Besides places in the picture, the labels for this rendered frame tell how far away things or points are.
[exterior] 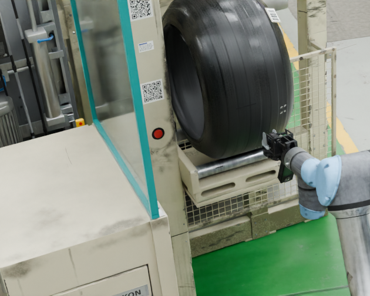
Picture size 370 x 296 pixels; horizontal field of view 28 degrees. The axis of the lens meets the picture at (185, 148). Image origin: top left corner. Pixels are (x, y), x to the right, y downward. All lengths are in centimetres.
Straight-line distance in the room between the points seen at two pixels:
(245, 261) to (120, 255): 186
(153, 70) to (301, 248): 153
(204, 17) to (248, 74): 23
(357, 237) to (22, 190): 85
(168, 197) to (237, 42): 64
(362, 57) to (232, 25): 323
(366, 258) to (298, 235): 186
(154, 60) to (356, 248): 93
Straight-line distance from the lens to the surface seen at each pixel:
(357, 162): 184
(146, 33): 235
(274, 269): 351
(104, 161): 199
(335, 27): 605
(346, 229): 186
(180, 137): 278
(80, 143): 210
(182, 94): 282
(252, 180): 265
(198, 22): 236
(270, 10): 244
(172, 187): 262
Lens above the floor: 228
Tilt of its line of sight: 31 degrees down
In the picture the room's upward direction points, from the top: 7 degrees counter-clockwise
